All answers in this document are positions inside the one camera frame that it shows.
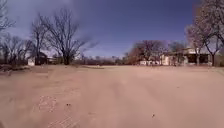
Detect row of distant bushes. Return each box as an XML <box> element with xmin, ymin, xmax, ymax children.
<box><xmin>71</xmin><ymin>55</ymin><xmax>128</xmax><ymax>66</ymax></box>

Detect pale brown dirt road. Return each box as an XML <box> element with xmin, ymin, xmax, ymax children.
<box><xmin>0</xmin><ymin>64</ymin><xmax>224</xmax><ymax>128</ymax></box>

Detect bare reddish trees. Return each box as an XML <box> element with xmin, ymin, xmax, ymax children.
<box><xmin>123</xmin><ymin>39</ymin><xmax>188</xmax><ymax>66</ymax></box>

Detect large bare tree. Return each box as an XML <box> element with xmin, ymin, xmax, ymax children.
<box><xmin>42</xmin><ymin>9</ymin><xmax>98</xmax><ymax>66</ymax></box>

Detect small dark building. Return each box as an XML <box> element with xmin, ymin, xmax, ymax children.
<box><xmin>27</xmin><ymin>52</ymin><xmax>49</xmax><ymax>67</ymax></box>

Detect pale low building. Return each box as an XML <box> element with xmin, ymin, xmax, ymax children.
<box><xmin>139</xmin><ymin>47</ymin><xmax>214</xmax><ymax>67</ymax></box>

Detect row of bare trees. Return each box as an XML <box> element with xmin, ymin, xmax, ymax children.
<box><xmin>0</xmin><ymin>33</ymin><xmax>34</xmax><ymax>66</ymax></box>

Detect bare tree with pale branches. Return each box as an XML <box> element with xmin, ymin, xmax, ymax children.
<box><xmin>185</xmin><ymin>0</ymin><xmax>224</xmax><ymax>67</ymax></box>

